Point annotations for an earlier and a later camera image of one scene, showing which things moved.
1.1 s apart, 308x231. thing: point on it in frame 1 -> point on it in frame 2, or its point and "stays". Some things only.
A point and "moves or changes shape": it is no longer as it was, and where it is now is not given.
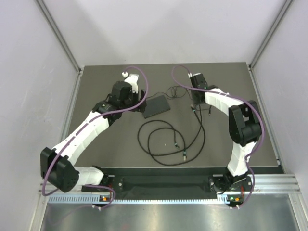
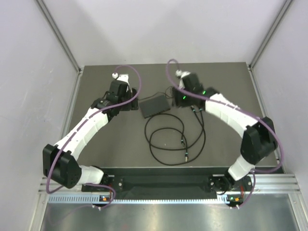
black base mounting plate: (173, 185) stays
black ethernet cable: (176, 146) -> (164, 148)
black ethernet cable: (201, 124) moves or changes shape
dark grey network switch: (156, 105) stays
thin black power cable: (172, 92) stays
